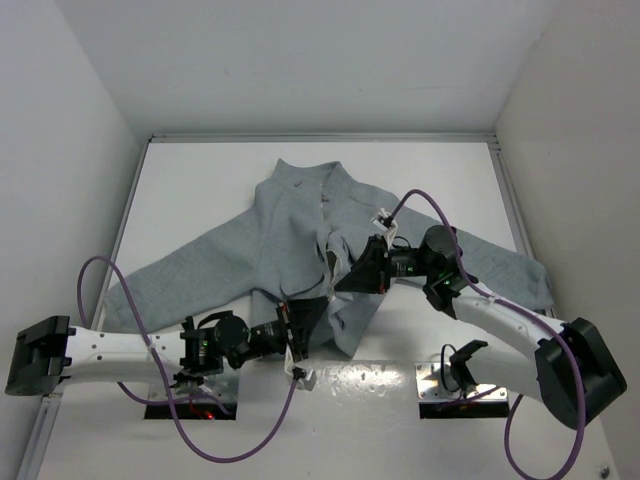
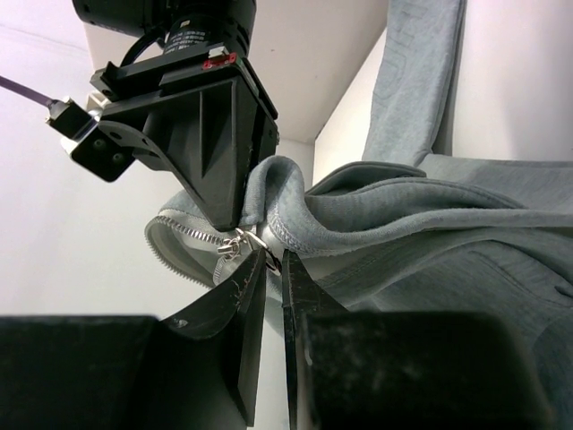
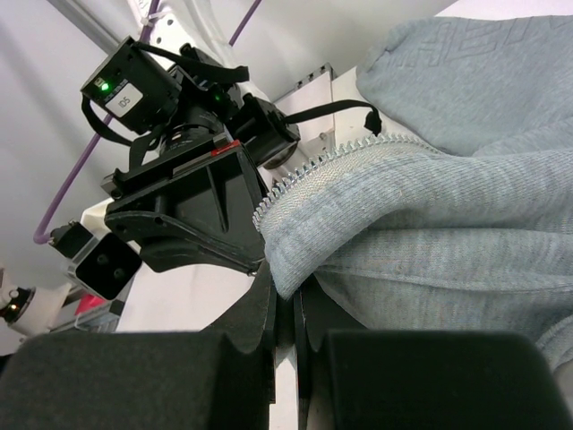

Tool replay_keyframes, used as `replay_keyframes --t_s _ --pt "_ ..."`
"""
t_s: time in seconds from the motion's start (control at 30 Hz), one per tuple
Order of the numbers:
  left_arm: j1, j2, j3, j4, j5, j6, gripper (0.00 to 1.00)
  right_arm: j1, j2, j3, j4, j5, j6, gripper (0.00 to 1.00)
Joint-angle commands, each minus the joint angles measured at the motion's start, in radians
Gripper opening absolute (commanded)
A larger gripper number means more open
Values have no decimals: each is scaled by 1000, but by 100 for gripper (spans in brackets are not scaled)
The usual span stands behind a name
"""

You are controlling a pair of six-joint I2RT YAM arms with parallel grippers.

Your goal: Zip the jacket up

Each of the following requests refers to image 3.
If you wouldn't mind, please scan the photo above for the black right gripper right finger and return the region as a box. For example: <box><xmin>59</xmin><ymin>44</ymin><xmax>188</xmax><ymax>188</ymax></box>
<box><xmin>294</xmin><ymin>278</ymin><xmax>569</xmax><ymax>429</ymax></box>

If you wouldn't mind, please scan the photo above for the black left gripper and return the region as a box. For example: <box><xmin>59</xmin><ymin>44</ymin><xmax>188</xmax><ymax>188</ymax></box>
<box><xmin>81</xmin><ymin>38</ymin><xmax>300</xmax><ymax>273</ymax></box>

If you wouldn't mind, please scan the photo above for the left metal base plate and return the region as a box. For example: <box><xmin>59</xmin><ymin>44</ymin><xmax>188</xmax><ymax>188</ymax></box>
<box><xmin>263</xmin><ymin>62</ymin><xmax>337</xmax><ymax>180</ymax></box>

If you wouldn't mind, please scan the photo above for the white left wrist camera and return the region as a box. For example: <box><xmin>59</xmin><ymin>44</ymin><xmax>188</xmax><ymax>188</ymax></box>
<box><xmin>48</xmin><ymin>221</ymin><xmax>142</xmax><ymax>301</ymax></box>

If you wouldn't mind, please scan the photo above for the grey zip-up jacket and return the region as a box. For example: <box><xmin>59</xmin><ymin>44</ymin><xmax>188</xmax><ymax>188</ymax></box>
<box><xmin>253</xmin><ymin>16</ymin><xmax>572</xmax><ymax>368</ymax></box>

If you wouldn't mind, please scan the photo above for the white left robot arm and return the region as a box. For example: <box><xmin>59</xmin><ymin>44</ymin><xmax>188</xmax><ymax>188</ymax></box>
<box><xmin>78</xmin><ymin>1</ymin><xmax>340</xmax><ymax>283</ymax></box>

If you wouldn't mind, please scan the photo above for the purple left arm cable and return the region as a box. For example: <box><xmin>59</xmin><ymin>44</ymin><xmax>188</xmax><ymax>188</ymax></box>
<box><xmin>34</xmin><ymin>0</ymin><xmax>263</xmax><ymax>245</ymax></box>

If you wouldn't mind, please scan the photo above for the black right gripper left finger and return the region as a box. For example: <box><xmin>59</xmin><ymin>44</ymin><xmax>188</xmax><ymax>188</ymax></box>
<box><xmin>1</xmin><ymin>264</ymin><xmax>276</xmax><ymax>429</ymax></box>

